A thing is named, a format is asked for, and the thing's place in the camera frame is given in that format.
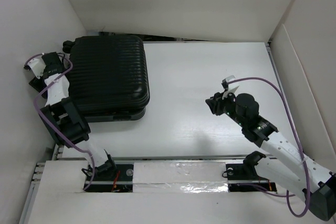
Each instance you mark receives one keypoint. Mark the black hard-shell suitcase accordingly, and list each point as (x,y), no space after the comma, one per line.
(109,80)

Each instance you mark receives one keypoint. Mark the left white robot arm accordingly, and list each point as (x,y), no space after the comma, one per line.
(62,118)

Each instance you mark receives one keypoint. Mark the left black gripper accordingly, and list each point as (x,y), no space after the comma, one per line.
(38,83)

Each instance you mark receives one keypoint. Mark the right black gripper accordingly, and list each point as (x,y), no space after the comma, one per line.
(215,102)

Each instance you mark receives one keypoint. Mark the dark equipment behind table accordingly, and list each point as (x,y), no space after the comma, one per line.
(143,37)

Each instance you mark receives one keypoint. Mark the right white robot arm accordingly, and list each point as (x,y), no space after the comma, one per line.
(297,173)

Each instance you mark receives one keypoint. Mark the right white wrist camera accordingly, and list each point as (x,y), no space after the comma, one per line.
(229,86)

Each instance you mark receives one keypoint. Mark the aluminium rail with mounts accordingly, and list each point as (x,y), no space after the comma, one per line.
(160,176)

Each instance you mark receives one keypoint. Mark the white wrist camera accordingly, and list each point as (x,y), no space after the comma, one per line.
(229,86)
(37,66)

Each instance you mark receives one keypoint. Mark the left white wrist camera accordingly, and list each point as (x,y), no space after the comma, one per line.
(37,66)

